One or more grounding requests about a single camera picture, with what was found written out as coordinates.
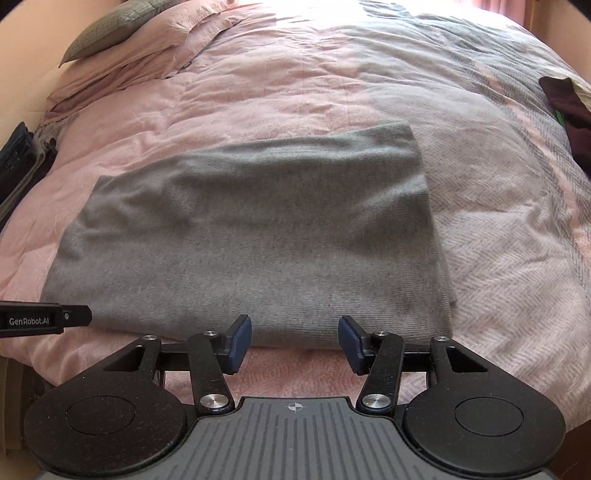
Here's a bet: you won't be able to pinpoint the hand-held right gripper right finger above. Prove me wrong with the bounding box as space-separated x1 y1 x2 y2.
338 316 500 415

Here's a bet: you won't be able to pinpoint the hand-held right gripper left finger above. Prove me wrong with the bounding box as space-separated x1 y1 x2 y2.
90 315 253 416

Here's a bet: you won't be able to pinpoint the grey sweater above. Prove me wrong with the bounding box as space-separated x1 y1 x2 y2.
41 122 459 349

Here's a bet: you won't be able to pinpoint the folded dark blue jeans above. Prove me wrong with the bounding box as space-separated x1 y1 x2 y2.
0 121 35 206

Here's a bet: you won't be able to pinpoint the grey patterned blanket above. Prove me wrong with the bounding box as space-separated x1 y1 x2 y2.
355 0 591 393

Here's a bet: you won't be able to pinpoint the pink pillow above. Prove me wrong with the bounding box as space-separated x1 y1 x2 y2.
42 55 195 126
55 0 242 100

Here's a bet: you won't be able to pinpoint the pink duvet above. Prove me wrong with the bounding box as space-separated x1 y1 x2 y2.
0 0 485 402

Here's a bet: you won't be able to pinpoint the grey ribbed pillow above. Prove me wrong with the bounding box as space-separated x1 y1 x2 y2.
59 0 185 69

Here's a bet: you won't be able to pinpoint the dark maroon cloth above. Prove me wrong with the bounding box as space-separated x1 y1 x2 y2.
538 75 591 182

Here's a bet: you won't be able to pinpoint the pink curtain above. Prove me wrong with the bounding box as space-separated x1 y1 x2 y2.
478 0 543 17

